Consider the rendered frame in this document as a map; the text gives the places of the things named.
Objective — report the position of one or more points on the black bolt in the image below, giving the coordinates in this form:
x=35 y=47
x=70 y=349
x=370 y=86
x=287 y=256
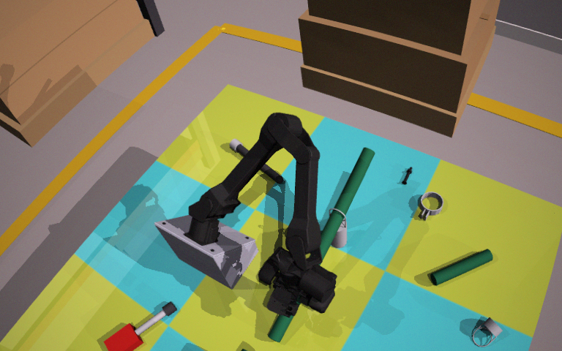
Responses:
x=409 y=171

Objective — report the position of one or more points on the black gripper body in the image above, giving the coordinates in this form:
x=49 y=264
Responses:
x=270 y=270

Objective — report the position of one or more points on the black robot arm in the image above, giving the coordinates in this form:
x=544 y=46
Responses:
x=304 y=232

